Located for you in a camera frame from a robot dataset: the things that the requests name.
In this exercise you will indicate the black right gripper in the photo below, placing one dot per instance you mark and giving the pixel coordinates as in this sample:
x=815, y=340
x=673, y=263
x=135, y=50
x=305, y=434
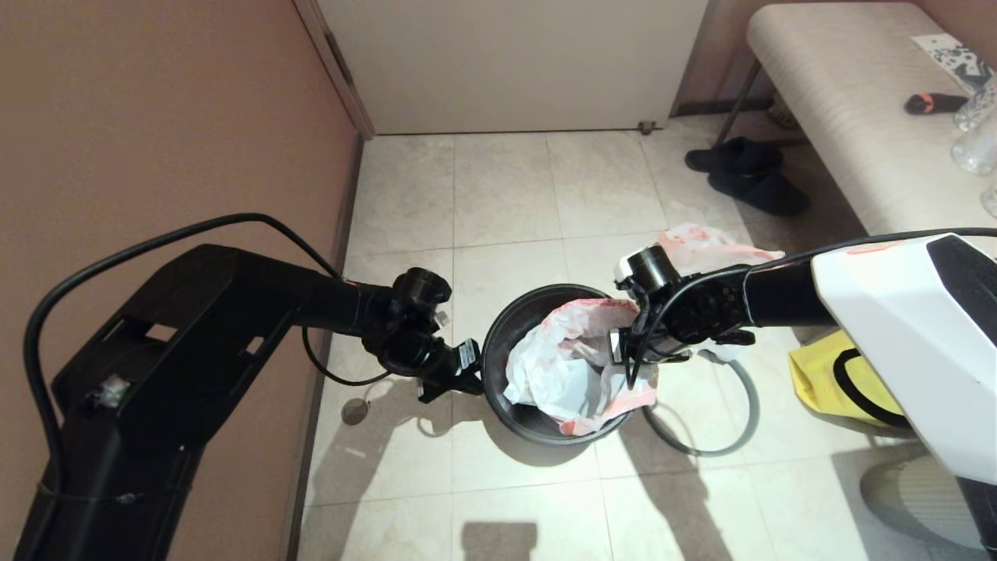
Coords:
x=685, y=312

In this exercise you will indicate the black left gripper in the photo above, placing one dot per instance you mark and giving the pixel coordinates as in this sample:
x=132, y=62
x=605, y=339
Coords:
x=420, y=343

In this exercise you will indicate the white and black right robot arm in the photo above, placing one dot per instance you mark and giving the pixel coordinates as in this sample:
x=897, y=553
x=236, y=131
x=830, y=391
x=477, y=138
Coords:
x=896, y=327

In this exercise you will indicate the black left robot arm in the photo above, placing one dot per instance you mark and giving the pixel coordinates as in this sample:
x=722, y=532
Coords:
x=179, y=374

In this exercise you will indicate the black round trash bin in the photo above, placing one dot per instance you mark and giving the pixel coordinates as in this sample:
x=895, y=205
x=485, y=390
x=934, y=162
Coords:
x=506, y=343

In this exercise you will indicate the yellow fabric bag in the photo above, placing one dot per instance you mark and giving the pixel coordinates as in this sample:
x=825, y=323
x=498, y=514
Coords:
x=818, y=382

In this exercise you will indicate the round metal floor drain cover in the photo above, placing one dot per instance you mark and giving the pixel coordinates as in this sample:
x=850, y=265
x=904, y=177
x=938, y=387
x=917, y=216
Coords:
x=355, y=411

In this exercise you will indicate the dark blue slipper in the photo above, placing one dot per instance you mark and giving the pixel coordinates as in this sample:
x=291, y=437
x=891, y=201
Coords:
x=759, y=193
x=740, y=156

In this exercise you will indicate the small metal door stop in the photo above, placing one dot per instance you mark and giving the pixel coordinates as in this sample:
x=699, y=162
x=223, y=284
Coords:
x=645, y=127

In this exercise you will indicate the light striped shoe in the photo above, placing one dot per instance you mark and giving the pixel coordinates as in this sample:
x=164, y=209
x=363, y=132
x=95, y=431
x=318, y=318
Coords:
x=781, y=115

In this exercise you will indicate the beige wood-grain table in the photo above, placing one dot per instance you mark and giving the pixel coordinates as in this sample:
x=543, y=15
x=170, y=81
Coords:
x=857, y=117

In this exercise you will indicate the white door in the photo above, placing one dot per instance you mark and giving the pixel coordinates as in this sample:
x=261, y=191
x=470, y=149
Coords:
x=506, y=62

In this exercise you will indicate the beige ribbed round stool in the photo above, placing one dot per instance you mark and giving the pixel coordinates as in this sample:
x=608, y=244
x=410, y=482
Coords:
x=927, y=506

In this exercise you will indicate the black-and-white printed paper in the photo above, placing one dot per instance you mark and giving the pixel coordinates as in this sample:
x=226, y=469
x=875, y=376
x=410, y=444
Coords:
x=956, y=61

